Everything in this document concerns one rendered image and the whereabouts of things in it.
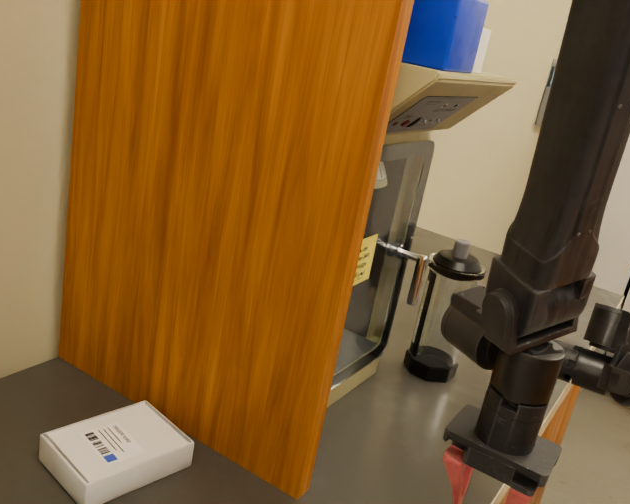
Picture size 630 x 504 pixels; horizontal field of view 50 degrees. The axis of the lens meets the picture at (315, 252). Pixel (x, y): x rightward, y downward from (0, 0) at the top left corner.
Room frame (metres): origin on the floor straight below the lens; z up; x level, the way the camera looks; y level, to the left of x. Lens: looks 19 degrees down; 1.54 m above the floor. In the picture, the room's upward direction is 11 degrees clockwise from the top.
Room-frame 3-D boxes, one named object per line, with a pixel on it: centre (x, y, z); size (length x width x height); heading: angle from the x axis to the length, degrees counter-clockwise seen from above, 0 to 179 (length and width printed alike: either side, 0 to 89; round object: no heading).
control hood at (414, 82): (0.97, -0.13, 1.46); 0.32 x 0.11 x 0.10; 151
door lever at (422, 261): (1.07, -0.16, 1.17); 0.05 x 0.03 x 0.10; 61
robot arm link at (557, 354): (0.58, -0.21, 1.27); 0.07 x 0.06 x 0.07; 31
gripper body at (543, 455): (0.58, -0.22, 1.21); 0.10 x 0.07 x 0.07; 61
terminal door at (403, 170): (0.99, -0.08, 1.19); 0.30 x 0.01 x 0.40; 150
